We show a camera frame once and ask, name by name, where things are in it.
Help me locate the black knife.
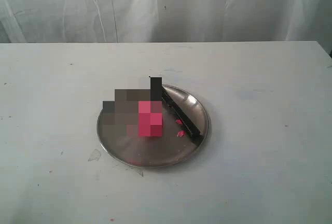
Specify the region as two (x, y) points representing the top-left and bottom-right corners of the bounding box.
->
(149, 76), (203, 147)

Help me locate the pink clay lump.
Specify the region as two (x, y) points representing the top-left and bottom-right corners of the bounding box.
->
(135, 101), (163, 137)

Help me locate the pink clay crumb right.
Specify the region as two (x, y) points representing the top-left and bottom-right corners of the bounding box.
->
(177, 131), (185, 137)

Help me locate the round steel plate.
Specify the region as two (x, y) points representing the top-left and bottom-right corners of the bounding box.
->
(96, 85), (210, 168)

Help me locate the white backdrop curtain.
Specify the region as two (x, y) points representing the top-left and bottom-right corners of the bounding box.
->
(1, 0), (331, 46)

